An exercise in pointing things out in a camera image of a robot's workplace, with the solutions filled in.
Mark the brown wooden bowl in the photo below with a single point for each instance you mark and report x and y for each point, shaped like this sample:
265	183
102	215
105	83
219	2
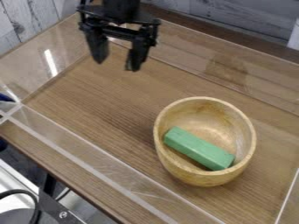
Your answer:
219	123

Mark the green rectangular block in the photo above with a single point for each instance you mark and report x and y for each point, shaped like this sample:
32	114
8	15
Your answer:
201	151

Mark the black table leg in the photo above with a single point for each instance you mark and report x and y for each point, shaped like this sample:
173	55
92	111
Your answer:
49	184

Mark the black metal bracket with screw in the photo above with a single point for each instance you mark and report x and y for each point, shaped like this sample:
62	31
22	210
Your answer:
58	212

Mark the clear acrylic tray walls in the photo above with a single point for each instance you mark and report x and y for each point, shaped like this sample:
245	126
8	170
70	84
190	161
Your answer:
82	116

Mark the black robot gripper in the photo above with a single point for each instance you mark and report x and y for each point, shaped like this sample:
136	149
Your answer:
118	19

